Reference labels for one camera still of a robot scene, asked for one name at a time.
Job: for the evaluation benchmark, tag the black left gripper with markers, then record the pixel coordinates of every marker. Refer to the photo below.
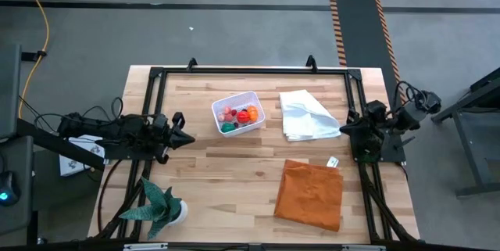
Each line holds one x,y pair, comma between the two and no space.
162,135

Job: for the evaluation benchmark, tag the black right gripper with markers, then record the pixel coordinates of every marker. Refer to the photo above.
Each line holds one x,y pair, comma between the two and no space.
373,122

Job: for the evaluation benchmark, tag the green toy pepper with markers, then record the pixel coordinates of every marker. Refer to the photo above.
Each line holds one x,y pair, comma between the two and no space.
227,127

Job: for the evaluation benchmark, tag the red toy tomato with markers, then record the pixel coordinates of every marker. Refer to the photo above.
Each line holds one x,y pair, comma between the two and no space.
243,116

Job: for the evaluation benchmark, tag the orange toy fruit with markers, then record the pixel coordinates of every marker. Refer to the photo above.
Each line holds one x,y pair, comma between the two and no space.
253,113

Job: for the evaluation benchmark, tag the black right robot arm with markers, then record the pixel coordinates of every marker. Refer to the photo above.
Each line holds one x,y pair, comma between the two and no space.
406,116

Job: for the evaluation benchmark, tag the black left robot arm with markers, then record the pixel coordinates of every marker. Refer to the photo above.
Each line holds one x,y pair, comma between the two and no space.
97,130

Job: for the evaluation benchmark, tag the small white tag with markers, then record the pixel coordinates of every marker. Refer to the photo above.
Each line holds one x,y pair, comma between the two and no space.
333,161

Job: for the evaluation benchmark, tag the white folded cloth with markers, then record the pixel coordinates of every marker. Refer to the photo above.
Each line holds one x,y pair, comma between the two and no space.
304,114

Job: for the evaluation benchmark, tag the green plant in white pot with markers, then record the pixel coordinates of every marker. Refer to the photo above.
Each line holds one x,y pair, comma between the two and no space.
160,208

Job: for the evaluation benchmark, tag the white perforated plastic basket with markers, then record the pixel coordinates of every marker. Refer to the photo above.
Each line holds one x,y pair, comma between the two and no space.
254,126

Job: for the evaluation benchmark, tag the black striped-edge floor mat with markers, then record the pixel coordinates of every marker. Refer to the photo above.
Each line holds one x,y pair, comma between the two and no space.
363,47

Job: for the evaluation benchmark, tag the orange folded cloth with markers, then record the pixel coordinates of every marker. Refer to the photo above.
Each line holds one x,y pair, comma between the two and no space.
308,196

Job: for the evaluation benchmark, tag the white printed box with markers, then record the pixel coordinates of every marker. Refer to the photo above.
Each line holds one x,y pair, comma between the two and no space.
78,163

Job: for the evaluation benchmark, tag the black side table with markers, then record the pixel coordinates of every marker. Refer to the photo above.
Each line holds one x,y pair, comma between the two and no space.
468,98

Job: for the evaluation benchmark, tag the black support beam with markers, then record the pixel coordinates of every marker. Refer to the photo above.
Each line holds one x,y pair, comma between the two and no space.
58,145

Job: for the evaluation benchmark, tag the grey desk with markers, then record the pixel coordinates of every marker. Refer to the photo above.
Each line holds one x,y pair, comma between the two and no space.
11,87

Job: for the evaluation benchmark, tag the black computer mouse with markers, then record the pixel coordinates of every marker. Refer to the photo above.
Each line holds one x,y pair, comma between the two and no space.
6,188

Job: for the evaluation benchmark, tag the black metal table frame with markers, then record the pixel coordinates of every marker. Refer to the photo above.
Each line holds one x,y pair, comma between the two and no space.
254,70

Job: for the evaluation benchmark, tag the silver metal bracket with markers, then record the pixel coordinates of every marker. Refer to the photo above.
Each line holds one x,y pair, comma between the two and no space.
144,246
363,248

